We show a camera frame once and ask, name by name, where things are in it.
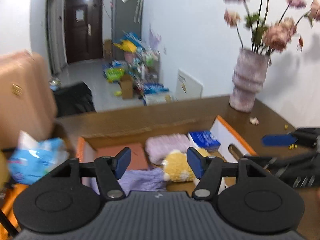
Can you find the yellow white plush toy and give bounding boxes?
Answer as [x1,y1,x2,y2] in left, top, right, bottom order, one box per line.
[161,150,199,196]

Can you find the purple knit drawstring pouch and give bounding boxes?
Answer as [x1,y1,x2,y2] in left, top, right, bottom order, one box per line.
[118,167,167,195]

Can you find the lilac fluffy towel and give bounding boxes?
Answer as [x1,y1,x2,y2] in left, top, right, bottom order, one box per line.
[145,134,192,165]

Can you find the salmon pink folded cloth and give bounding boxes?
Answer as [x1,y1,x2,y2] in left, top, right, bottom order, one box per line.
[97,142,148,170]

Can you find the orange cardboard box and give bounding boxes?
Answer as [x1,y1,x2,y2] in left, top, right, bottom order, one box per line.
[75,114,259,188]

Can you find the pink ribbed vase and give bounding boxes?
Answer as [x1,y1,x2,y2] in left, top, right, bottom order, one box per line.
[229,48,270,113]

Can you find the small cardboard box on floor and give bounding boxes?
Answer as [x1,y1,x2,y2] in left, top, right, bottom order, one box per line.
[120,74,133,100]

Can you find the blue wet wipes pack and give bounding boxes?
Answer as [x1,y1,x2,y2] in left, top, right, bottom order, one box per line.
[8,131,69,185]

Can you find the storage rack with clutter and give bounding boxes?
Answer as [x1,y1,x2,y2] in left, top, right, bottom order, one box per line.
[103,33,175,106]

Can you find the dried pink flowers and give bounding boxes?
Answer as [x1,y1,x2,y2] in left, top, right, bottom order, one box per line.
[223,0,319,56]

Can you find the peach hard-shell suitcase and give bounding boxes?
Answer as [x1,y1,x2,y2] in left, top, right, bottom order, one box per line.
[1,50,57,149]

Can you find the dark brown entrance door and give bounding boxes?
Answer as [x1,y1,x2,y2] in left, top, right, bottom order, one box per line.
[64,0,103,64]

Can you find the grey refrigerator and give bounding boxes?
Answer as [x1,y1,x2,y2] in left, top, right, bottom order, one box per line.
[111,0,144,62]

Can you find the white board by wall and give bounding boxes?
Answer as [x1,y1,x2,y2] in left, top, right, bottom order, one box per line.
[175,69,203,101]

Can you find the orange strap cloth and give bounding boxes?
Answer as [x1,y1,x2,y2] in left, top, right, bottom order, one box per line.
[1,183,28,229]

